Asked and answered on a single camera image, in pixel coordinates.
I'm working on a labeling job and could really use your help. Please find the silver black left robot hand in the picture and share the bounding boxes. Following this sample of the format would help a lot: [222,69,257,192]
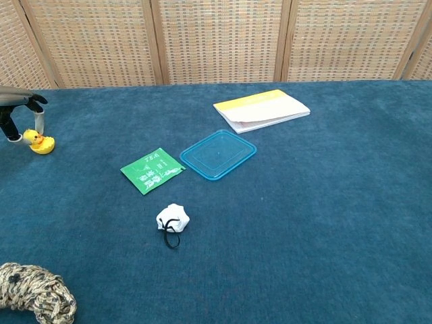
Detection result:
[0,85,49,146]

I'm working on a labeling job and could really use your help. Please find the yellow rubber duck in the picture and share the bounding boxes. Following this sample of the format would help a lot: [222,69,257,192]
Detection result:
[22,129,48,149]

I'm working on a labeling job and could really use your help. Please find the yellow eggshell cup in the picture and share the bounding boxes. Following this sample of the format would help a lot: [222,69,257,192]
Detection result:
[30,136,56,155]

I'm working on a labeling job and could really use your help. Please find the green tea packet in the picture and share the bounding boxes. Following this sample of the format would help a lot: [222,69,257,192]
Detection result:
[119,147,186,196]

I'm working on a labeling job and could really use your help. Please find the white crumpled mask black loop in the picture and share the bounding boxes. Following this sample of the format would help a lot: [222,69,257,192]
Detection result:
[155,203,190,250]

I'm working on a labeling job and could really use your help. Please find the woven wooden folding screen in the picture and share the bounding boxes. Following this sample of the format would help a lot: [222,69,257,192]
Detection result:
[0,0,432,91]

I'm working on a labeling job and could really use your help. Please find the blue transparent plastic lid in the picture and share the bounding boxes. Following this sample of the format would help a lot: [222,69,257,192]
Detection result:
[179,130,258,182]

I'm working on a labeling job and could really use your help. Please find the yellow and white notebook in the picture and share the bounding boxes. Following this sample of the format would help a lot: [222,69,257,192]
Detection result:
[213,89,311,134]

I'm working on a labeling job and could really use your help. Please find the blue carpet table mat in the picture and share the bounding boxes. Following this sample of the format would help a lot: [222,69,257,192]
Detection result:
[0,79,432,324]

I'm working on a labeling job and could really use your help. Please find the camouflage rope bundle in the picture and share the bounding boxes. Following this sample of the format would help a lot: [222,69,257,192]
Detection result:
[0,262,78,324]

